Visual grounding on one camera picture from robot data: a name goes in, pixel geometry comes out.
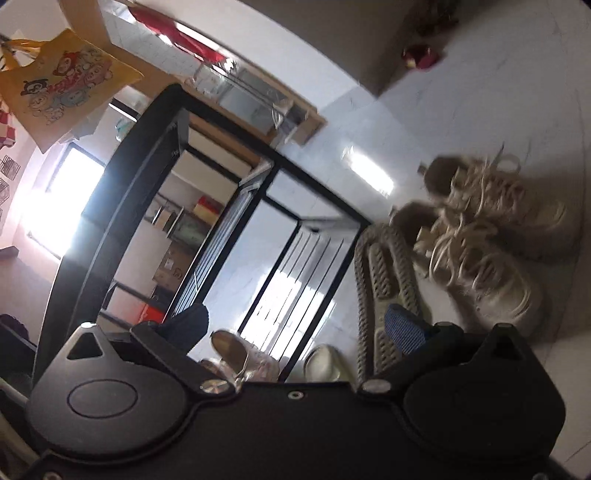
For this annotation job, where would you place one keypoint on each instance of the cardboard box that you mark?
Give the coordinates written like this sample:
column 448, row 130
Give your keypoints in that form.
column 173, row 265

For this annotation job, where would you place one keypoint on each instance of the small red object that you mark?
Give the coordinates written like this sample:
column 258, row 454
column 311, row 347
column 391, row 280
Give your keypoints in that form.
column 420, row 56

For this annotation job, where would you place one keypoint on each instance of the yellow and red box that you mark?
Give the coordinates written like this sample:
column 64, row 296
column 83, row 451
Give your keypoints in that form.
column 207, row 206

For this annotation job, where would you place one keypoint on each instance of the red cloth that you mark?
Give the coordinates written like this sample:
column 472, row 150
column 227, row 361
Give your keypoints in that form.
column 184, row 37

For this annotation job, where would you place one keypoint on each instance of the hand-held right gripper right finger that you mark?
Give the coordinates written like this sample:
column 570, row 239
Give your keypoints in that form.
column 404, row 331

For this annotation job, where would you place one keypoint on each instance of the wooden glass cabinet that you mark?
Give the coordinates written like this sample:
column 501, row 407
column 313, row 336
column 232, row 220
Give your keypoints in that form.
column 304, row 124

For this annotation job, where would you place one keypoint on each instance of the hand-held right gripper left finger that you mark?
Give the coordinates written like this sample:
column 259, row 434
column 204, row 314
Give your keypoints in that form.
column 191, row 323

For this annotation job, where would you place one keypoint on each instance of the beige laced sneaker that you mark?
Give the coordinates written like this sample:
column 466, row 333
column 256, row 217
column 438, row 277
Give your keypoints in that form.
column 503, row 286
column 531, row 212

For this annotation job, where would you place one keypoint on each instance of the cream slipper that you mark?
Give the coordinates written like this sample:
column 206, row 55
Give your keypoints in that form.
column 323, row 364

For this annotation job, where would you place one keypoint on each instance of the olive shoe sole up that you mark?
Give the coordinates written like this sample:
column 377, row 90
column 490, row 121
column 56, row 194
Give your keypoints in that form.
column 378, row 277

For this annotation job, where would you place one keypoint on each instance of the black metal shoe rack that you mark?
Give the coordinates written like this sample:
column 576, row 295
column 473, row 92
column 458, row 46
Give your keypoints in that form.
column 138, row 138

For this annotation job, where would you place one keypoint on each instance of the yellow printed tote bag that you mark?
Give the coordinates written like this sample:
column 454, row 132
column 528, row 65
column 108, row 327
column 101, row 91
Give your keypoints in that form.
column 60, row 92

